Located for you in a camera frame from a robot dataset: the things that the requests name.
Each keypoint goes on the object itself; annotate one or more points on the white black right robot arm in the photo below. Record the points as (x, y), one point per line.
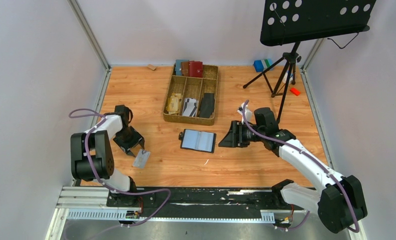
(338, 200)

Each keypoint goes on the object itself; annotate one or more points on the black music stand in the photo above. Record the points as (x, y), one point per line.
(292, 22)

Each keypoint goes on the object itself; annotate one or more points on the small wooden block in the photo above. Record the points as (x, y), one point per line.
(151, 67)

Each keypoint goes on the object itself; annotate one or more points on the red block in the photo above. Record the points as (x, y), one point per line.
(295, 91)

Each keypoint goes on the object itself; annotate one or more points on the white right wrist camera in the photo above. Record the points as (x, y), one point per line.
(245, 113)

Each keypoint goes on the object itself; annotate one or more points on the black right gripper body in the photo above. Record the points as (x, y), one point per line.
(235, 134)

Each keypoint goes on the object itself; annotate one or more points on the blue card wallet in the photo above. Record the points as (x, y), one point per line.
(178, 67)

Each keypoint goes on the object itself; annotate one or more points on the gold cards stack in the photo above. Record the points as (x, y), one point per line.
(174, 103)

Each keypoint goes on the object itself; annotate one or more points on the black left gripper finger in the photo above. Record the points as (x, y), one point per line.
(141, 141)
(128, 149)

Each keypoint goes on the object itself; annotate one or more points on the white credit card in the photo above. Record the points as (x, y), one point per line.
(141, 159)

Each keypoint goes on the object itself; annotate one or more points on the silver black cards stack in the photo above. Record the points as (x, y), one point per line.
(190, 107)

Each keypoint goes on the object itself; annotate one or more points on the blue block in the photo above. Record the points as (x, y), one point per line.
(259, 65)

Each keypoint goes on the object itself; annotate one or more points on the green block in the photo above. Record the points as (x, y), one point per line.
(267, 63)

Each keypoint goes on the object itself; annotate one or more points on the brown card wallet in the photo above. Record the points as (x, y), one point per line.
(185, 68)

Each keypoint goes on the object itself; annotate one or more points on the white slotted cable duct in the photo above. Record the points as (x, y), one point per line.
(179, 213)

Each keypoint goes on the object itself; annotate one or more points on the black card holder with sleeves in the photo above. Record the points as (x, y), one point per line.
(195, 140)

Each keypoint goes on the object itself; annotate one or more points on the red card wallet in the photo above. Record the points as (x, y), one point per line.
(196, 69)

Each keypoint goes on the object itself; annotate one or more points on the woven wicker tray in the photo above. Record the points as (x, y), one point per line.
(193, 87)

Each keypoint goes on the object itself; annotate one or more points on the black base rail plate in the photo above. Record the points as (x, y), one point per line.
(260, 198)

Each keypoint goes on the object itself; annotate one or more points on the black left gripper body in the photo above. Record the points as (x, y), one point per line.
(128, 142)

